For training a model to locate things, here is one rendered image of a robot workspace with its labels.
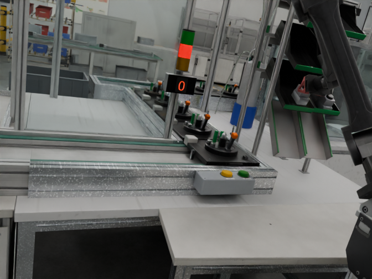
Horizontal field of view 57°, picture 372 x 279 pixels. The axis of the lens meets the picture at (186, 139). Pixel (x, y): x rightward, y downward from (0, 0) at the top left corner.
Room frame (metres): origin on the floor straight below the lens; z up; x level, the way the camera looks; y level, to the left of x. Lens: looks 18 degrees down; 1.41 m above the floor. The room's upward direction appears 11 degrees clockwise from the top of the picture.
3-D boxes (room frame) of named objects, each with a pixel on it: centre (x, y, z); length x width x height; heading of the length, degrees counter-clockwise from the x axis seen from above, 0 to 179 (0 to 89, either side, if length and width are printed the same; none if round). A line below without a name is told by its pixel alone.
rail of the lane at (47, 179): (1.09, 0.03, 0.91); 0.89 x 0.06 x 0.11; 115
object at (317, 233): (1.21, -0.36, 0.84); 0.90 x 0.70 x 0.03; 108
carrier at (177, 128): (1.58, -0.04, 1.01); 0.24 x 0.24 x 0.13; 25
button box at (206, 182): (1.12, -0.17, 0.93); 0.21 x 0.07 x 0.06; 115
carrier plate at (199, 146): (1.35, -0.15, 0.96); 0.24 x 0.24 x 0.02; 25
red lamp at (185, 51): (1.37, 0.07, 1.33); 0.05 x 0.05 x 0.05
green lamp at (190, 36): (1.37, 0.07, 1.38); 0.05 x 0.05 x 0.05
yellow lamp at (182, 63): (1.37, 0.07, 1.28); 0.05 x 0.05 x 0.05
